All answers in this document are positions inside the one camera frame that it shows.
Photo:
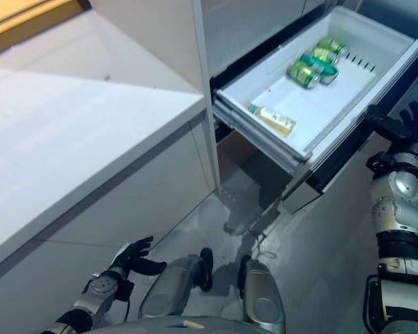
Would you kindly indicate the stainless steel fridge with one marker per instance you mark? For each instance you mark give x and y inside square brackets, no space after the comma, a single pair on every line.
[237,35]

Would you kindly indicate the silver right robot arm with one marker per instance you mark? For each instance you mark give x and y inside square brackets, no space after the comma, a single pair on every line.
[397,215]

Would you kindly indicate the grey robot torso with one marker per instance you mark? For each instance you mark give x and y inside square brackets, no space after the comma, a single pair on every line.
[143,328]

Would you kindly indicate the silver left robot leg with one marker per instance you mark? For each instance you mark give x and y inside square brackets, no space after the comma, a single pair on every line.
[167,288]

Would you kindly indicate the silver right robot leg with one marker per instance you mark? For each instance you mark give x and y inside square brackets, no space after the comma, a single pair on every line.
[264,299]

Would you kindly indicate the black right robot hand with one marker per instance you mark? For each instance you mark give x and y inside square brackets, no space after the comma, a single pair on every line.
[404,132]

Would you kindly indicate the teal drink can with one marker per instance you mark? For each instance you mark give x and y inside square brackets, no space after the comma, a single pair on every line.
[317,66]

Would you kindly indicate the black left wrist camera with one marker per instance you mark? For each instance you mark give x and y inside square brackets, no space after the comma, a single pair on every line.
[125,289]

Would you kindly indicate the white kitchen counter cabinet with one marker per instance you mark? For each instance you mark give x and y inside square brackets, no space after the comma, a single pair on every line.
[55,139]

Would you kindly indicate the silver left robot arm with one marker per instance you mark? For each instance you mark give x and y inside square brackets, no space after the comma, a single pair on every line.
[97,292]

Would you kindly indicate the yellow-green drink can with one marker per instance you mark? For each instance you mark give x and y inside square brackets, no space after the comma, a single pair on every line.
[301,74]
[329,50]

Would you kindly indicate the white fridge drawer steel front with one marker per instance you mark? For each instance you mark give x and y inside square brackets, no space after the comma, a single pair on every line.
[317,111]

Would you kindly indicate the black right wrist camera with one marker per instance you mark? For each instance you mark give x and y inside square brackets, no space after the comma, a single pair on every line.
[381,163]

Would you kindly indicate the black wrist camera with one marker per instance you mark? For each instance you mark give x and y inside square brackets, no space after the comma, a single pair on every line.
[125,289]
[381,163]

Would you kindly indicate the clear yellow tea bottle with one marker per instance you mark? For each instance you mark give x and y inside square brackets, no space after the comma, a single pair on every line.
[275,120]

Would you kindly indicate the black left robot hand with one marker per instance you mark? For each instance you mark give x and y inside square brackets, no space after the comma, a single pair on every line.
[136,259]

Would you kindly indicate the silver robot leg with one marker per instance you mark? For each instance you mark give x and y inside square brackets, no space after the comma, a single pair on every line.
[264,299]
[167,288]

